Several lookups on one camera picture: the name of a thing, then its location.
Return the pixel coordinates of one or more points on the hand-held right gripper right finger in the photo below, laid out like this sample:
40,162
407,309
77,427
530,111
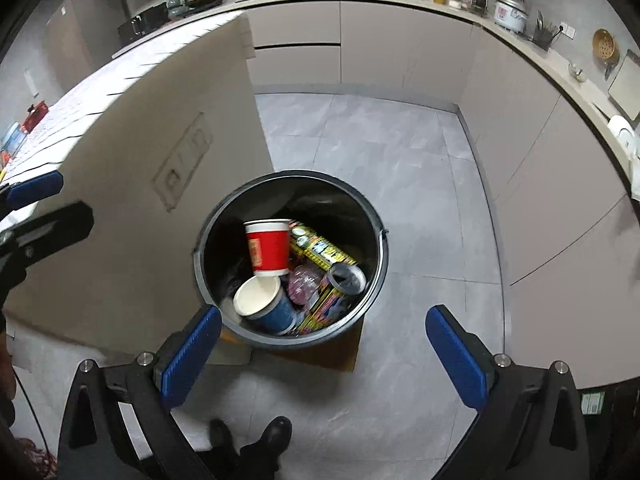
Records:
455,360

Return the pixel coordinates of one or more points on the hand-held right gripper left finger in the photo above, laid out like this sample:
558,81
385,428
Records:
192,355

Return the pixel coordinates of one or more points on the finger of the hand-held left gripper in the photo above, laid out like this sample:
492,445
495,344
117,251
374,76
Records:
55,227
35,185

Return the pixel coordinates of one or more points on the blue paper cup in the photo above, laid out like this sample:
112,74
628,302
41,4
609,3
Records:
272,312

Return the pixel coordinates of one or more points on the red paper cup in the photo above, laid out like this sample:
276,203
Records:
267,250

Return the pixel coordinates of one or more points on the steel wool scrubber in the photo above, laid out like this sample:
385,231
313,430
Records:
305,282

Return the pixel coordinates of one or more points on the open-ended yellow label can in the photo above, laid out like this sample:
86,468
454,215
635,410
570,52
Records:
345,277

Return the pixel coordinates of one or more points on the black round trash bin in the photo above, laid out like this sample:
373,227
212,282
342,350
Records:
250,200

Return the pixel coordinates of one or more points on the tall yellow label can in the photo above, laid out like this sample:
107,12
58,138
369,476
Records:
322,252

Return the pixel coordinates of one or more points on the person's left hand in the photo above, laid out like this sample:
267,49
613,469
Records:
6,375

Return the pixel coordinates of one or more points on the blue white tub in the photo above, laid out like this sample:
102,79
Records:
12,137

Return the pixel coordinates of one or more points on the red box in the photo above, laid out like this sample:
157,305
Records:
35,116

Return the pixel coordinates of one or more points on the black left shoe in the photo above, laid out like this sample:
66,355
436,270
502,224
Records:
224,437

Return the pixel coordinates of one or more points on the black shoe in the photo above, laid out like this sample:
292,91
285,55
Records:
224,437
272,437

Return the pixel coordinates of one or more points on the beige kitchen island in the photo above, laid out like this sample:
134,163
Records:
150,260

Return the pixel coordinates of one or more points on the black right shoe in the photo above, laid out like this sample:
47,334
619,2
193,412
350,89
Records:
272,437

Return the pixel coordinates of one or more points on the white grid tablecloth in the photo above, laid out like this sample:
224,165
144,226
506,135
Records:
100,80

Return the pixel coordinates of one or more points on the island outlet panel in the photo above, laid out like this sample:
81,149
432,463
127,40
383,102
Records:
180,160

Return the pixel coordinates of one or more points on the green box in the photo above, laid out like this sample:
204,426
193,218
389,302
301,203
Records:
593,403

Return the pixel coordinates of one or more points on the beige refrigerator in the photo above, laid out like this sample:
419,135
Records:
75,35

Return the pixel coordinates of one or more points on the red patterned cloth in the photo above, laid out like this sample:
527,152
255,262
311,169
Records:
35,462

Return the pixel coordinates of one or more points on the green ceramic teapot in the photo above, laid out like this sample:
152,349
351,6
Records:
176,6

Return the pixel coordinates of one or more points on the white plate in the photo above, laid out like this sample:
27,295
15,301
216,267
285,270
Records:
625,137

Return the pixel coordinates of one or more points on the beige base cabinets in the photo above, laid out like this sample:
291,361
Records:
400,50

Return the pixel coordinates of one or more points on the white cutting board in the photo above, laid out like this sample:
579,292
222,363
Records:
627,87

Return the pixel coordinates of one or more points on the black utensil holder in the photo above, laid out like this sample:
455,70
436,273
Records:
542,37

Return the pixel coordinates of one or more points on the bamboo strainer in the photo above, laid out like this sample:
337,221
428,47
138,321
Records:
605,45

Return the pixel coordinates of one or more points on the white rice cooker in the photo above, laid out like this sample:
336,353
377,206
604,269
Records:
511,15

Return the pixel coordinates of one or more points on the white wall socket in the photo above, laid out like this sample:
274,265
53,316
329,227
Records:
569,31

